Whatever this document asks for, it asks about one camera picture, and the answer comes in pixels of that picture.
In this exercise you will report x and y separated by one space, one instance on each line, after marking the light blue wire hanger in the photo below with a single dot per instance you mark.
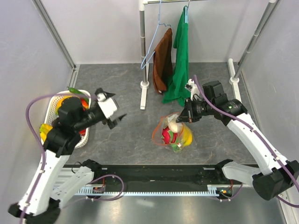
159 23

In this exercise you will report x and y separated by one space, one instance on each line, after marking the green chili pepper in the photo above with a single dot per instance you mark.
76 91

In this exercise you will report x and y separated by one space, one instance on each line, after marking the brown towel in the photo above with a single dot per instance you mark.
162 64

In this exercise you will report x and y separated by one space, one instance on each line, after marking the white plastic basket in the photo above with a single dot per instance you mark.
51 116

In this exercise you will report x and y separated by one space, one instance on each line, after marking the green t-shirt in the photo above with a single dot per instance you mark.
176 83

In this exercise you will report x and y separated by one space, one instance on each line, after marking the red dragon fruit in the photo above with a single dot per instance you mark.
171 139

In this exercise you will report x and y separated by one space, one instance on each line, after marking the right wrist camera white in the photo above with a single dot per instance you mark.
193 89

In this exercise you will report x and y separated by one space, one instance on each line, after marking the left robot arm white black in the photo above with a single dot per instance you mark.
42 202

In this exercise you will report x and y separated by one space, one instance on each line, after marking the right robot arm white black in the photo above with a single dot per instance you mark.
274 173

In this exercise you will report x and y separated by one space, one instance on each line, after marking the white radish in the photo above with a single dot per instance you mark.
173 125

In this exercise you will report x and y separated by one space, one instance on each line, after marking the yellow mango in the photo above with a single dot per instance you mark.
59 103

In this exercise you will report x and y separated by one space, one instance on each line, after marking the clear zip top bag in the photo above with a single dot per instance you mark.
157 134

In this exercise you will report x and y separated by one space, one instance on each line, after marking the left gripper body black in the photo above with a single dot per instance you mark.
98 117

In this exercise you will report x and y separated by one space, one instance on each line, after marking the yellow banana bunch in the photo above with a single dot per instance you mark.
44 130
187 136

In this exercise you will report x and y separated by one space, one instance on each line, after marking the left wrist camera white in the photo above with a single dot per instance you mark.
105 100

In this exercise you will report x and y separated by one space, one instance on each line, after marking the blue hanger under shirt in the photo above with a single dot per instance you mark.
186 8

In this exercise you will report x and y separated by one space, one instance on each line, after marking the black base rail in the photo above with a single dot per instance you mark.
148 179

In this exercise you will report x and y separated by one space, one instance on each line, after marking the metal clothes rack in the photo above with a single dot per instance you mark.
234 73

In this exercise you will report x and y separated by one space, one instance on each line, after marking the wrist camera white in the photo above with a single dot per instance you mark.
193 89
105 100

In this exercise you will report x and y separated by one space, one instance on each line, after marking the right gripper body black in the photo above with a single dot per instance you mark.
199 108

